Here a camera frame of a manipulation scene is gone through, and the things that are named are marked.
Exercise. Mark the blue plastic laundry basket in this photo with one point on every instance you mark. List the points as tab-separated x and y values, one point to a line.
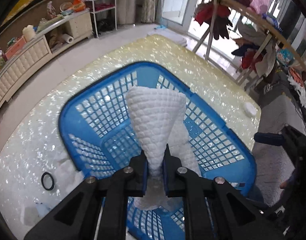
95	128

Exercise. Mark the orange bag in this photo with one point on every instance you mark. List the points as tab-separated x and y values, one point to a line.
78	5

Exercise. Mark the pink box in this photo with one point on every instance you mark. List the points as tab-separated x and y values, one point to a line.
16	46

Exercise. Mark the cream pillar candle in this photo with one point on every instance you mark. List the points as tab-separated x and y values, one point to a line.
29	32

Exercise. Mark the small white soap bar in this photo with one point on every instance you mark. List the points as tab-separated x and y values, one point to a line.
249	109

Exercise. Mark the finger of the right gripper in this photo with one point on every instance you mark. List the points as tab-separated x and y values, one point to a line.
269	138

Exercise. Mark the white paper towel roll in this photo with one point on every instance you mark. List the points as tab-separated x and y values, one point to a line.
67	38

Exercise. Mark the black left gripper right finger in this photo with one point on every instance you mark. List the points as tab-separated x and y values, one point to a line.
214	209

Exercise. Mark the cream tv cabinet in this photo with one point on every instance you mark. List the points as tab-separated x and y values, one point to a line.
37	52

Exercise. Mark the white quilted cloth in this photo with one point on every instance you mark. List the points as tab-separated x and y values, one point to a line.
157	117

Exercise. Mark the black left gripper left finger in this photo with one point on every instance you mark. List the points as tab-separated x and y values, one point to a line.
96	208

